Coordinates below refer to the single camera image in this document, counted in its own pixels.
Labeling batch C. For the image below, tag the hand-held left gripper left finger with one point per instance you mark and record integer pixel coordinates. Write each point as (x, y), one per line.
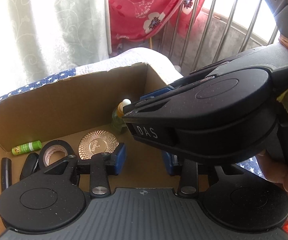
(120, 158)

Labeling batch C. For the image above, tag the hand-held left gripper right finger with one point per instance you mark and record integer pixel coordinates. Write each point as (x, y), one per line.
(167, 163)

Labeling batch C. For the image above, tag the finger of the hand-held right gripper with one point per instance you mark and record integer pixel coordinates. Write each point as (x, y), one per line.
(156, 93)
(153, 105)

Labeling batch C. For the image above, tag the dark jar rose gold lid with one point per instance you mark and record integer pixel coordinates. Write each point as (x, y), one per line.
(96, 142)

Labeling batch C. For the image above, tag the green dropper bottle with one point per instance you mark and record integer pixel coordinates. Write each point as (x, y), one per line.
(119, 125)

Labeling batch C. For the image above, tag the black tape roll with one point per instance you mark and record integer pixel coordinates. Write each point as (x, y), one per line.
(56, 144)

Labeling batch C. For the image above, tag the brown cardboard box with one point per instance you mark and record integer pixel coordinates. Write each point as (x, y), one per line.
(59, 110)

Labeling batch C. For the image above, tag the green lip balm stick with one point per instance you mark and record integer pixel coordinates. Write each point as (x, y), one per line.
(26, 147)

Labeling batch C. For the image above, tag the black lipstick tube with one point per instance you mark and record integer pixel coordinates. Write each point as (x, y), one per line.
(5, 172)

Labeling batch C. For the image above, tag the person's right hand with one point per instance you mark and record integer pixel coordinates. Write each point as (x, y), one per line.
(281, 180)

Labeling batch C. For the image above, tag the metal railing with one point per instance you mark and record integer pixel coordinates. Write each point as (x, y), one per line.
(249, 30)

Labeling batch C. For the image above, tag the red floral cloth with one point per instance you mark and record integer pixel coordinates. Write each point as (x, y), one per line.
(139, 5)

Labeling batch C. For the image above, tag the white lace curtain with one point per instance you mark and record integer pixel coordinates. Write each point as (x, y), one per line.
(46, 17)

